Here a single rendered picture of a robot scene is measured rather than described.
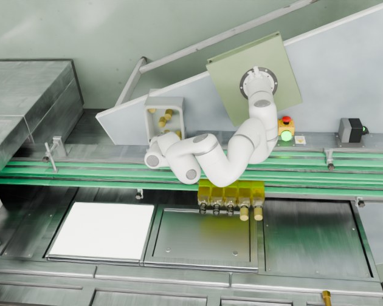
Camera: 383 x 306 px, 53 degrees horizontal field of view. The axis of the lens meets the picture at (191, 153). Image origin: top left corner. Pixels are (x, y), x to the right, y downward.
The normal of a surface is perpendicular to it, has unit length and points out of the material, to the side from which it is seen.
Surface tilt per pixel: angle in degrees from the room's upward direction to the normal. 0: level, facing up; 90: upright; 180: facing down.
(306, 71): 0
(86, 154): 90
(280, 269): 90
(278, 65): 4
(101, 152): 90
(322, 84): 0
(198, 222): 90
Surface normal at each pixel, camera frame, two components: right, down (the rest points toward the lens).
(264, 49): -0.08, 0.56
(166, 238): -0.06, -0.79
